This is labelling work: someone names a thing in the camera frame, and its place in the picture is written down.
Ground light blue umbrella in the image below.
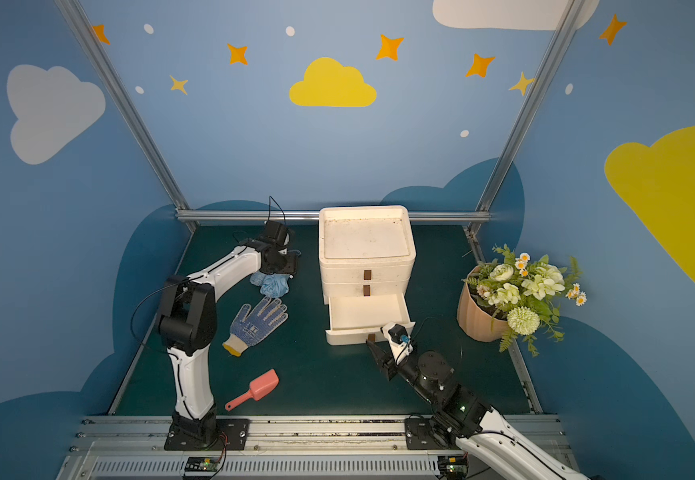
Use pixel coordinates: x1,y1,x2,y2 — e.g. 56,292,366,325
250,271,291,298

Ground white drawer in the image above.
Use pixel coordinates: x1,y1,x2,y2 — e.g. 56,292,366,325
326,294,415,346

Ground white three-drawer cabinet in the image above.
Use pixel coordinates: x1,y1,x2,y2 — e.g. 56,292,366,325
319,205,417,302

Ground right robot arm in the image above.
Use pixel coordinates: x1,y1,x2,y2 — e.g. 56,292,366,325
365,340,585,479

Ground beige ribbed flower pot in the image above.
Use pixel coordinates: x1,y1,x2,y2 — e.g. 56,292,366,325
457,264,509,343

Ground blue dotted work glove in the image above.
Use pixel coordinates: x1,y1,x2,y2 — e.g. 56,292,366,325
223,297,289,357

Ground right controller board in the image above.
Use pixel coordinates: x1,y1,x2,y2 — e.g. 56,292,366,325
437,455,469,480

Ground controller board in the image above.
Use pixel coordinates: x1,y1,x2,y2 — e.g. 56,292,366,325
184,456,222,476
437,455,469,480

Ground pink plastic scoop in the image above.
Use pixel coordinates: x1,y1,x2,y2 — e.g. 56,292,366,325
225,369,280,411

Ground white green artificial flowers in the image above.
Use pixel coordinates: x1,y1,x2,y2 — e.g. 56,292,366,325
477,245,587,357

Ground left controller board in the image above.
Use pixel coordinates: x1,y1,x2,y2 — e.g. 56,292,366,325
184,456,222,476

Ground horizontal aluminium frame bar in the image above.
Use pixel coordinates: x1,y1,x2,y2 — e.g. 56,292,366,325
176,209,491,223

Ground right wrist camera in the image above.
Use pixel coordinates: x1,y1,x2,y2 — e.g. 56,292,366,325
381,323,413,365

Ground left aluminium frame post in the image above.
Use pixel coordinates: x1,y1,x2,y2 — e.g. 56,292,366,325
55,0,191,213

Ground aluminium frame post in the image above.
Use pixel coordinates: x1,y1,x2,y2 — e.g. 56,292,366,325
475,0,587,216
55,0,191,213

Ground right aluminium frame post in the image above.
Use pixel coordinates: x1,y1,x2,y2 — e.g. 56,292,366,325
475,0,587,216

